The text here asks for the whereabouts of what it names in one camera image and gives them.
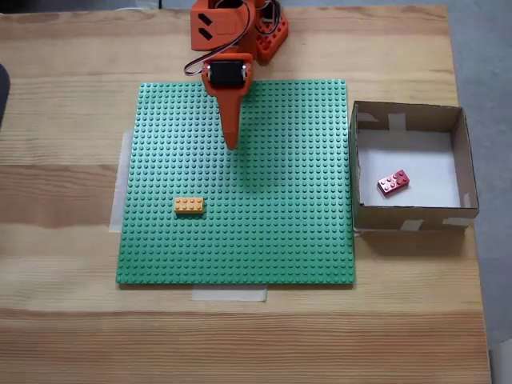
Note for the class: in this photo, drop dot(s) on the red lego block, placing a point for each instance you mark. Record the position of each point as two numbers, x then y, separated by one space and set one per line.
394 183

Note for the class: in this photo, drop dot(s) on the masking tape strip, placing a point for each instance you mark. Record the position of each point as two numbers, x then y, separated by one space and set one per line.
118 192
359 234
228 295

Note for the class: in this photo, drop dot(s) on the black rounded object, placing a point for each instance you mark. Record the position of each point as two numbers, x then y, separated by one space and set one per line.
3 92

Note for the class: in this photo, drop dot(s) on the white paper sheet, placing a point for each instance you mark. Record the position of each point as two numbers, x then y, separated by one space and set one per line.
420 160

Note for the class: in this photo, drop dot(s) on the yellow lego block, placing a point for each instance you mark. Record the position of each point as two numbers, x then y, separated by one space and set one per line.
190 206

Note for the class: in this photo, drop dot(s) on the green lego baseplate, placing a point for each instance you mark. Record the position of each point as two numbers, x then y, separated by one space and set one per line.
180 248

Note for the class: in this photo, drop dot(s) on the open cardboard box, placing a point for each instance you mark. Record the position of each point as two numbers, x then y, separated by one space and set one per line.
380 222

